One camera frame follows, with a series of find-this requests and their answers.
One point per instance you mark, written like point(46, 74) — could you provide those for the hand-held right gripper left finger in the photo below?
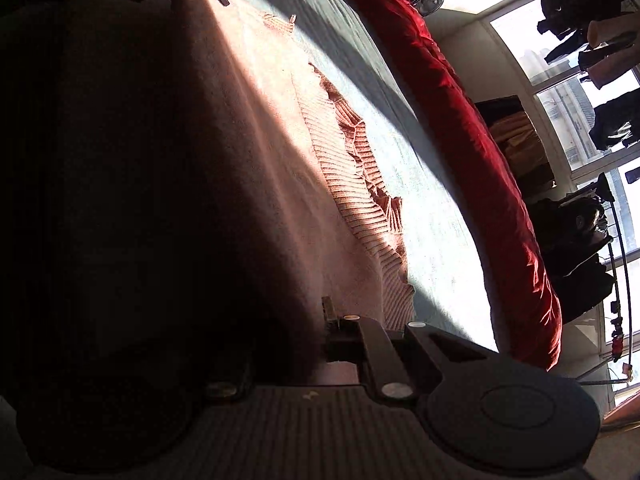
point(235, 377)

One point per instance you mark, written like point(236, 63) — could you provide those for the red duvet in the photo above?
point(475, 135)

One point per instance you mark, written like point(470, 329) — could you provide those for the orange hanging cloth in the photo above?
point(520, 145)

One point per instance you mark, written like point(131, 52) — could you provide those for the row of small hanging laundry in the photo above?
point(617, 340)

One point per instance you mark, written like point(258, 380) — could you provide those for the orange curtain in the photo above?
point(625, 410)

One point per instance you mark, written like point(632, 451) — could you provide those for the metal clothes drying rack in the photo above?
point(603, 187)

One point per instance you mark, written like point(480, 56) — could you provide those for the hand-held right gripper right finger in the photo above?
point(340, 335)

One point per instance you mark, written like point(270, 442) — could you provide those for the window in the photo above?
point(525, 40)

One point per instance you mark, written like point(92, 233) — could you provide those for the black jacket with badge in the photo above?
point(565, 230)

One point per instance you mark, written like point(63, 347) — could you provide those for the orange knitted sweater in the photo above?
point(280, 160)

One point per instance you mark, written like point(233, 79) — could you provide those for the beige hanging garment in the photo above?
point(615, 30)

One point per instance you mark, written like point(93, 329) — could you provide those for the grey plaid bed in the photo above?
point(425, 185)

